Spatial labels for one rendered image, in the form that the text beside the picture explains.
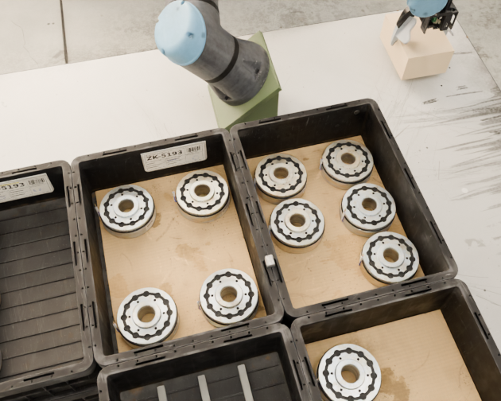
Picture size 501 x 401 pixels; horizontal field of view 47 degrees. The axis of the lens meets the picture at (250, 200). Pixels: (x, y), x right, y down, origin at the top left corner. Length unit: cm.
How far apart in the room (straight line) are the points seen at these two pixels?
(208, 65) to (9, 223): 50
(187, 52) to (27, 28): 172
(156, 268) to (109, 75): 64
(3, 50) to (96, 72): 126
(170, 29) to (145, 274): 50
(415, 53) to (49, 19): 184
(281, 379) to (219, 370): 10
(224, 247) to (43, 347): 36
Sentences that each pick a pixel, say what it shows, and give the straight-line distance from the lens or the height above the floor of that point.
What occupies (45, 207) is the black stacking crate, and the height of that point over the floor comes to 83.
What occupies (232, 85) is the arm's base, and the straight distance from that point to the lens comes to 128.
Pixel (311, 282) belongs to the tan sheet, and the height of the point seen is 83.
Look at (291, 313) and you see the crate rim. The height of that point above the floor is 93.
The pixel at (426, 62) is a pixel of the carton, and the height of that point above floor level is 77.
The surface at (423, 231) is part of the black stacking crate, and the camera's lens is 106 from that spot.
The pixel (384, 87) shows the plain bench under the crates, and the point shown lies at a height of 70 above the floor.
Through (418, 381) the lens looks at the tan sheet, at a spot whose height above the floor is 83.
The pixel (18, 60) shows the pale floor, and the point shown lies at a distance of 272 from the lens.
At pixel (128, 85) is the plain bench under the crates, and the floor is 70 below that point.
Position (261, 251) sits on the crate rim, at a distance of 96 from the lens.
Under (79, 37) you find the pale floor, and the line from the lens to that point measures 274.
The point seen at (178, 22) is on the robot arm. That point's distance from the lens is 121.
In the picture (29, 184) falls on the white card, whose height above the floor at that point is 90.
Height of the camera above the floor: 179
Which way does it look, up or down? 59 degrees down
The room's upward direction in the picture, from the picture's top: 1 degrees clockwise
